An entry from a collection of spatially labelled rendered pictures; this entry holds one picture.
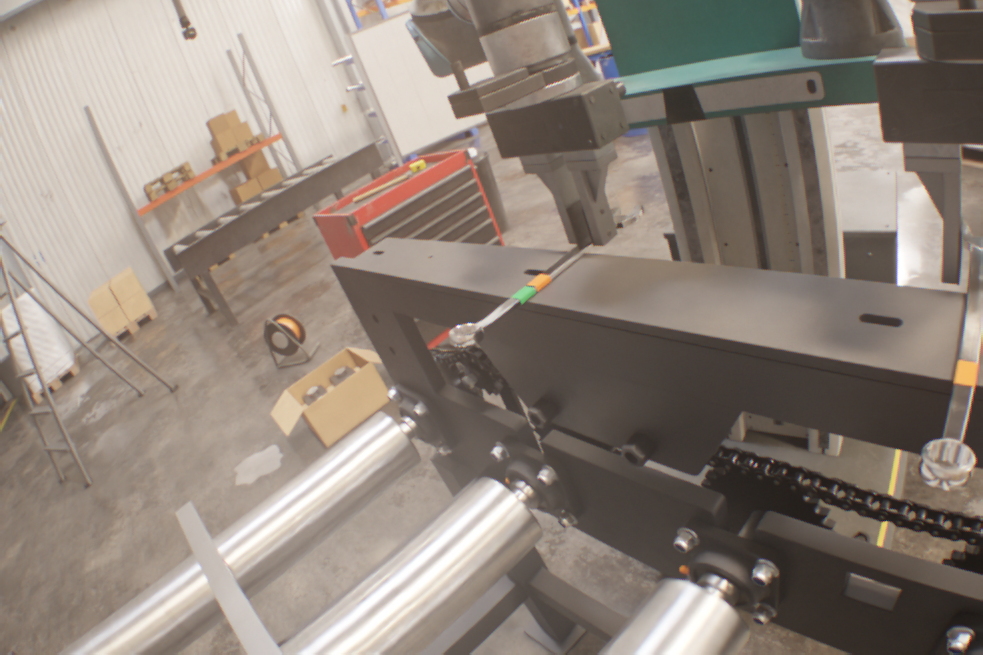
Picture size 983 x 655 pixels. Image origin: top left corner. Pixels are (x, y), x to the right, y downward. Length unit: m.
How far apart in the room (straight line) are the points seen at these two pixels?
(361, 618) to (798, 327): 0.53
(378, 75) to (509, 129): 4.35
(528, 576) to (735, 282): 1.00
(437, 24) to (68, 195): 9.60
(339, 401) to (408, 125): 2.89
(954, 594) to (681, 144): 0.85
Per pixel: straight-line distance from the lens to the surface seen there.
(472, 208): 2.72
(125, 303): 8.16
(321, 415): 2.65
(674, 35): 0.95
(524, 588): 1.32
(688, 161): 1.05
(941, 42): 0.28
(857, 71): 0.73
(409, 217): 2.52
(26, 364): 8.36
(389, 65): 4.87
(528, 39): 0.47
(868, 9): 0.75
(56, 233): 10.26
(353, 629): 0.66
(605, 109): 0.47
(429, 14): 0.87
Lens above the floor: 1.38
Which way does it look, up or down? 24 degrees down
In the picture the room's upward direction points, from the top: 23 degrees counter-clockwise
